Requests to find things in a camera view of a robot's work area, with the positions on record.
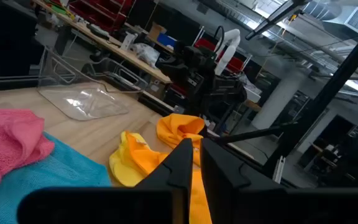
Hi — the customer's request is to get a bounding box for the clear plastic bin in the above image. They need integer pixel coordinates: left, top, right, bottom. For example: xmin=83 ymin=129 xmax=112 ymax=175
xmin=37 ymin=45 xmax=150 ymax=121

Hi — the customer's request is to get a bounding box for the pink microfiber towel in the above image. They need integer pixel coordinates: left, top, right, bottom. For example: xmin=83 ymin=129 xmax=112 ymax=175
xmin=0 ymin=108 xmax=55 ymax=196

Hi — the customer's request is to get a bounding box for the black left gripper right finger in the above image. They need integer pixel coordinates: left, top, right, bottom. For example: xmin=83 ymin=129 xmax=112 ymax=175
xmin=200 ymin=138 xmax=287 ymax=224

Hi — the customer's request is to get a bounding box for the white pillar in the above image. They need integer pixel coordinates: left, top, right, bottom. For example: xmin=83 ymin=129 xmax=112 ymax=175
xmin=252 ymin=67 xmax=307 ymax=130

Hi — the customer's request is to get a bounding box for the yellow microfiber towel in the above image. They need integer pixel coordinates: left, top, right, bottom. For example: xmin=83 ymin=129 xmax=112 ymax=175
xmin=109 ymin=130 xmax=150 ymax=187

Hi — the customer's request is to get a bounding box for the wooden workbench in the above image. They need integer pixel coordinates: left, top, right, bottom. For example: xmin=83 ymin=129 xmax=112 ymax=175
xmin=31 ymin=0 xmax=173 ymax=85

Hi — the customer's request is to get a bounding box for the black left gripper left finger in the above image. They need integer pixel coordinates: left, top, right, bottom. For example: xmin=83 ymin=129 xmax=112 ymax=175
xmin=134 ymin=138 xmax=194 ymax=224

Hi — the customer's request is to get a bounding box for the white bent tube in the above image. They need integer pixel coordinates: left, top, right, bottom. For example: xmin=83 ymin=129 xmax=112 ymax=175
xmin=214 ymin=28 xmax=241 ymax=76

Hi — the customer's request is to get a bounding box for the white ceiling vent unit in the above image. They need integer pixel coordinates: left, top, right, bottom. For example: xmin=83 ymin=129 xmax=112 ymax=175
xmin=321 ymin=4 xmax=358 ymax=35

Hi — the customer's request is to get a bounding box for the orange microfiber towel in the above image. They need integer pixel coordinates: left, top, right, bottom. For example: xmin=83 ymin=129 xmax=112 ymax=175
xmin=124 ymin=132 xmax=213 ymax=224
xmin=156 ymin=113 xmax=206 ymax=150

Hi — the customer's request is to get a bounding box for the cardboard box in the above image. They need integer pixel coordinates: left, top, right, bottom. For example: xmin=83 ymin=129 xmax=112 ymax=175
xmin=147 ymin=22 xmax=167 ymax=41

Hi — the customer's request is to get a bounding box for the red storage bin rack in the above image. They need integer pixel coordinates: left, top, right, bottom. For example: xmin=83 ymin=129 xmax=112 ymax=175
xmin=194 ymin=37 xmax=245 ymax=74
xmin=68 ymin=0 xmax=135 ymax=32

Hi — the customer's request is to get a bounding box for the white sign card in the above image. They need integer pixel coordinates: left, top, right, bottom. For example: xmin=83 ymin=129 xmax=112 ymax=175
xmin=119 ymin=32 xmax=138 ymax=52

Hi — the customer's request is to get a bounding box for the blue box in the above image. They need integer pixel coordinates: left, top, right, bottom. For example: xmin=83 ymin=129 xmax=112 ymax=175
xmin=157 ymin=32 xmax=177 ymax=48

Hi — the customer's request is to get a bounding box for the blue microfiber towel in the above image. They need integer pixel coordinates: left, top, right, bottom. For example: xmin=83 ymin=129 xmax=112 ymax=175
xmin=0 ymin=132 xmax=112 ymax=224

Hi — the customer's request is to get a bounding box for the clear plastic bag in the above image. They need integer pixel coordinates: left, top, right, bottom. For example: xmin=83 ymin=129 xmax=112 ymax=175
xmin=131 ymin=42 xmax=160 ymax=68

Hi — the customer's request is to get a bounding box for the black cabinet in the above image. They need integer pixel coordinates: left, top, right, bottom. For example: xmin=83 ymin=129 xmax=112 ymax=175
xmin=0 ymin=0 xmax=45 ymax=77

